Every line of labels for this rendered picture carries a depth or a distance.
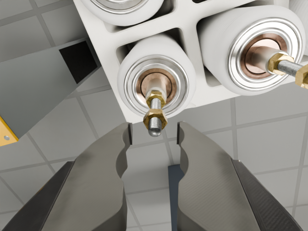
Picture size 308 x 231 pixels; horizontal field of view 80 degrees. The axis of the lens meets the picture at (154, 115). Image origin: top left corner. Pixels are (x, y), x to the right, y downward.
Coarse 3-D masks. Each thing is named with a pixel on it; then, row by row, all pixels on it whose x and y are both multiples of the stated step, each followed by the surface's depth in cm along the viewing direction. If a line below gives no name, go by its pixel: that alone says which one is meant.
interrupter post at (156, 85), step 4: (152, 80) 21; (156, 80) 20; (160, 80) 21; (148, 84) 20; (152, 84) 20; (156, 84) 19; (160, 84) 20; (164, 84) 21; (148, 88) 19; (152, 88) 19; (156, 88) 19; (160, 88) 19; (164, 88) 19; (148, 92) 19; (164, 92) 19; (164, 96) 19
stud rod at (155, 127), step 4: (152, 100) 17; (156, 100) 17; (152, 104) 17; (156, 104) 16; (160, 104) 17; (152, 108) 16; (156, 108) 16; (160, 108) 16; (152, 120) 14; (156, 120) 14; (160, 120) 14; (152, 124) 14; (156, 124) 13; (160, 124) 14; (148, 128) 14; (152, 128) 13; (156, 128) 13; (160, 128) 13; (148, 132) 14; (152, 132) 13; (156, 132) 13; (160, 132) 13; (152, 136) 14; (156, 136) 14
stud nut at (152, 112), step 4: (148, 112) 14; (152, 112) 14; (156, 112) 14; (160, 112) 14; (144, 116) 15; (148, 116) 14; (152, 116) 14; (156, 116) 14; (160, 116) 14; (164, 116) 14; (144, 120) 14; (148, 120) 14; (164, 120) 14; (144, 124) 15; (148, 124) 15; (164, 124) 15
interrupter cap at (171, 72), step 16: (144, 64) 20; (160, 64) 20; (176, 64) 20; (128, 80) 21; (144, 80) 21; (176, 80) 21; (128, 96) 22; (144, 96) 22; (176, 96) 22; (144, 112) 23
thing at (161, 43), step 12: (156, 36) 27; (168, 36) 30; (144, 48) 20; (156, 48) 20; (168, 48) 20; (180, 48) 24; (132, 60) 20; (180, 60) 20; (120, 72) 21; (192, 72) 21; (120, 84) 22; (192, 84) 22; (120, 96) 23; (192, 96) 23; (132, 108) 23; (180, 108) 23
